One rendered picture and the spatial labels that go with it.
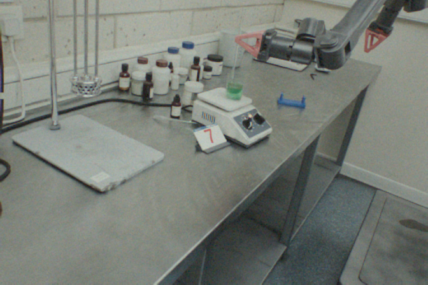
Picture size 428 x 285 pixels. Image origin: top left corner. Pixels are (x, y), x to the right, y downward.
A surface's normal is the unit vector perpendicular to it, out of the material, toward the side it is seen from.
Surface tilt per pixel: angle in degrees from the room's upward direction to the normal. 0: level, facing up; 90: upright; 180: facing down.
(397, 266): 0
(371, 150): 90
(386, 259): 0
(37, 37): 90
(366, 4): 41
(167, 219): 0
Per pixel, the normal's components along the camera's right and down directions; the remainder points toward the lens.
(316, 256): 0.15, -0.90
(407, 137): -0.53, 0.29
